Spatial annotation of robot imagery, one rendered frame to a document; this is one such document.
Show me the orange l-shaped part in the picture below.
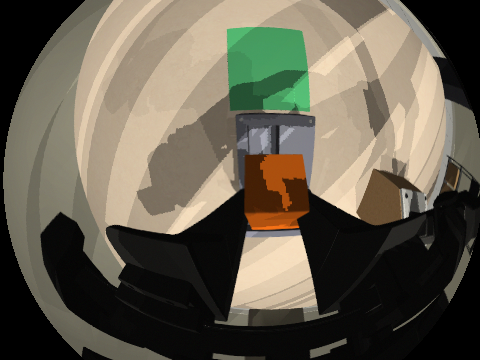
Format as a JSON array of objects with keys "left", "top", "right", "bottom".
[{"left": 244, "top": 153, "right": 309, "bottom": 231}]

